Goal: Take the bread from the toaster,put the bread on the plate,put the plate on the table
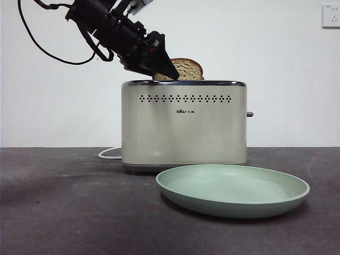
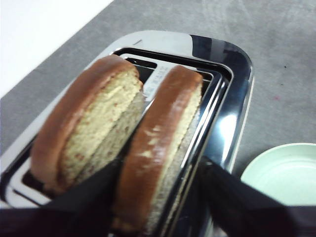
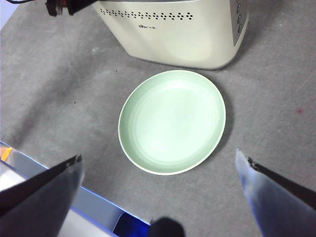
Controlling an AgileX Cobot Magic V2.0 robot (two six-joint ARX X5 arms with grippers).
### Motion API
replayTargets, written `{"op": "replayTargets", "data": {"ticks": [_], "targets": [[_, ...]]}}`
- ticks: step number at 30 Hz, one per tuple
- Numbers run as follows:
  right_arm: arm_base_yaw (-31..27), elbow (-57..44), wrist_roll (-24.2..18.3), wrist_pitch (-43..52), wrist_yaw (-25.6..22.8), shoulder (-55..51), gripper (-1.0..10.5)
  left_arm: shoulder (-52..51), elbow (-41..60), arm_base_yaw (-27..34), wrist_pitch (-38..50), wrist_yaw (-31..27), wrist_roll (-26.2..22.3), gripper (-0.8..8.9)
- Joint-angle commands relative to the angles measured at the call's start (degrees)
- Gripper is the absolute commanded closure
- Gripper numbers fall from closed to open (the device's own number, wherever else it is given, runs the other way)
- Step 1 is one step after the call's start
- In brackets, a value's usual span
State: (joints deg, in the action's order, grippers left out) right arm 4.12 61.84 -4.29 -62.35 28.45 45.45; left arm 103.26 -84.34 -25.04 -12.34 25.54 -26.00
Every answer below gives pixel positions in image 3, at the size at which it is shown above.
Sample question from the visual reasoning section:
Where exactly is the silver table edge rail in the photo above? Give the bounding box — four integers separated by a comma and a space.
0, 140, 152, 237

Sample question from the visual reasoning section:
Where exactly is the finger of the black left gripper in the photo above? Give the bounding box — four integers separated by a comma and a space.
66, 0, 96, 16
45, 0, 59, 17

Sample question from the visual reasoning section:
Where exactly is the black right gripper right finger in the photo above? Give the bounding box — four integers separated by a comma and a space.
235, 148, 316, 237

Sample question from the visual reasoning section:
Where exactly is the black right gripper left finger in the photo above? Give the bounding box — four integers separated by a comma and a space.
0, 154, 85, 237

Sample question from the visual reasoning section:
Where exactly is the cream two-slot toaster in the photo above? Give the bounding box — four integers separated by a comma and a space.
91, 0, 250, 71

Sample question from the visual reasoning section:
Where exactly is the pale green round plate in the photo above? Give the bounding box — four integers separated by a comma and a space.
118, 70, 227, 176

